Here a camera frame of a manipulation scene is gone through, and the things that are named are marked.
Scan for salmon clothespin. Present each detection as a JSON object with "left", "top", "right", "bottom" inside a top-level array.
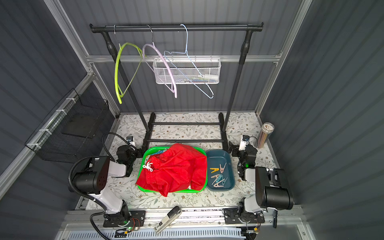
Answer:
[{"left": 219, "top": 164, "right": 227, "bottom": 174}]

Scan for yellow clothespin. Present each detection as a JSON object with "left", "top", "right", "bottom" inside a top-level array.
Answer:
[{"left": 210, "top": 168, "right": 220, "bottom": 174}]

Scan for beige clothespin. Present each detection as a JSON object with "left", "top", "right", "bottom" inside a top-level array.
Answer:
[{"left": 213, "top": 181, "right": 223, "bottom": 188}]

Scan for red shorts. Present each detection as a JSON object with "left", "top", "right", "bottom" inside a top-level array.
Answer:
[{"left": 135, "top": 143, "right": 208, "bottom": 198}]

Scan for light blue wire hanger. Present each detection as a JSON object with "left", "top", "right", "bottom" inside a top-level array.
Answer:
[{"left": 164, "top": 24, "right": 215, "bottom": 99}]

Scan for lilac plastic hanger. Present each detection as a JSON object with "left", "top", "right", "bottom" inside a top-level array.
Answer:
[{"left": 142, "top": 25, "right": 178, "bottom": 99}]

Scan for green plastic hanger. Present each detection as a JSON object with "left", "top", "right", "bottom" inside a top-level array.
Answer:
[{"left": 114, "top": 41, "right": 143, "bottom": 105}]

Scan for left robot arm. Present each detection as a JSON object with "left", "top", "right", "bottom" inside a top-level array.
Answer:
[{"left": 68, "top": 136, "right": 145, "bottom": 231}]

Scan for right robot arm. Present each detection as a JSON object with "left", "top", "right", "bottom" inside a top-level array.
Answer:
[{"left": 222, "top": 141, "right": 294, "bottom": 228}]

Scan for green plastic basket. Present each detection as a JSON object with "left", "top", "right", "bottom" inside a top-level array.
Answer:
[{"left": 137, "top": 145, "right": 209, "bottom": 193}]

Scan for dark teal tray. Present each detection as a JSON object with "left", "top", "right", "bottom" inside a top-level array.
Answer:
[{"left": 206, "top": 150, "right": 235, "bottom": 192}]

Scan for clear tube of sticks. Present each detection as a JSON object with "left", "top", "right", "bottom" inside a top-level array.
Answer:
[{"left": 257, "top": 122, "right": 275, "bottom": 149}]

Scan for silver black handheld device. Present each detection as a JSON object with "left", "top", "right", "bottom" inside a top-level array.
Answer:
[{"left": 154, "top": 206, "right": 182, "bottom": 234}]

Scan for black clothes rack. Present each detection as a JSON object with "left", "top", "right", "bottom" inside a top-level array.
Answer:
[{"left": 90, "top": 23, "right": 264, "bottom": 153}]

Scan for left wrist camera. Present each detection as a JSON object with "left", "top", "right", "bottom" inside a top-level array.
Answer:
[{"left": 126, "top": 136, "right": 136, "bottom": 147}]

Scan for black wire wall basket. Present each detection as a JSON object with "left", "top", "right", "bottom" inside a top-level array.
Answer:
[{"left": 25, "top": 86, "right": 115, "bottom": 164}]

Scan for white wire wall basket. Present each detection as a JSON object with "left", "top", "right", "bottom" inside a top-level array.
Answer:
[{"left": 152, "top": 58, "right": 222, "bottom": 85}]

